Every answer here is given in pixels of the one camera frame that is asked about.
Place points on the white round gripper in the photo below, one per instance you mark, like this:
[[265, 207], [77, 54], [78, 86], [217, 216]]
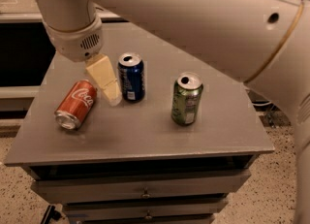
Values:
[[77, 44]]

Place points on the red Coca-Cola can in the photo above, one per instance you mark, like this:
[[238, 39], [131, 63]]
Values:
[[76, 105]]

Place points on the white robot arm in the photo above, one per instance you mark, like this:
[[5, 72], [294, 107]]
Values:
[[262, 43]]

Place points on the blue Pepsi can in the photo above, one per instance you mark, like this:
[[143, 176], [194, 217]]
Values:
[[131, 73]]

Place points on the green soda can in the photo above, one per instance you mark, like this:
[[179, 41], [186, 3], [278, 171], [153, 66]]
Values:
[[186, 98]]

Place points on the grey drawer cabinet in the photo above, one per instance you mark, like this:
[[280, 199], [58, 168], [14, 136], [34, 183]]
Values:
[[140, 138]]

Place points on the top grey drawer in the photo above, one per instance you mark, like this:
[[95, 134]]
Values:
[[114, 188]]

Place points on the grey drawer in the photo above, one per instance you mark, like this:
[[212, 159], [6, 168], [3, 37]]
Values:
[[144, 208], [114, 188], [186, 219]]

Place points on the middle grey drawer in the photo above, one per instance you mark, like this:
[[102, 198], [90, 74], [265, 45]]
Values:
[[144, 208]]

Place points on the bottom grey drawer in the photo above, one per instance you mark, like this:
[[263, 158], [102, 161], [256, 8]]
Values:
[[186, 219]]

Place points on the metal railing frame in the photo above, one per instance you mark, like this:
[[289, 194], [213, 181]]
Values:
[[105, 16]]

